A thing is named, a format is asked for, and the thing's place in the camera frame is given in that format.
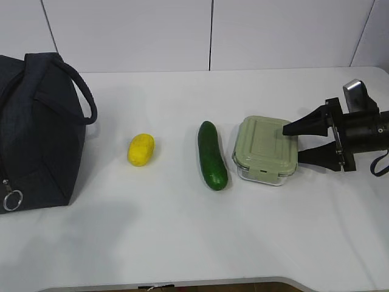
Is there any yellow lemon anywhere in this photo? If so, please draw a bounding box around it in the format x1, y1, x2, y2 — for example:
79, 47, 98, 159
127, 133, 155, 167

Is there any glass container with green lid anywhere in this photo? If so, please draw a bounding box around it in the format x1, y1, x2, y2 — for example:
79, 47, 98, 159
232, 116, 298, 186

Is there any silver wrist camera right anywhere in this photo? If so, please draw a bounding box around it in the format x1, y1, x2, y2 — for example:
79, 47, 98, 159
343, 79, 379, 113

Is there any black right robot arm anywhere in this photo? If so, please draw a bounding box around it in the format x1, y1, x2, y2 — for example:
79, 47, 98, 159
283, 98, 388, 172

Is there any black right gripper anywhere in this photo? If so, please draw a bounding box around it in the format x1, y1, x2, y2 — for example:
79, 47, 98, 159
283, 97, 382, 172

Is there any green cucumber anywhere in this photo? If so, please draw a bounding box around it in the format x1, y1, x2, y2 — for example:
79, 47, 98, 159
198, 121, 229, 191

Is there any dark blue lunch bag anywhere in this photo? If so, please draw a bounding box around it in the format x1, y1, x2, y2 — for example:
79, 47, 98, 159
1, 52, 97, 214

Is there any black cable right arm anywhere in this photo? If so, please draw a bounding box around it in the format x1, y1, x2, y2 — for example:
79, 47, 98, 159
370, 148, 389, 178

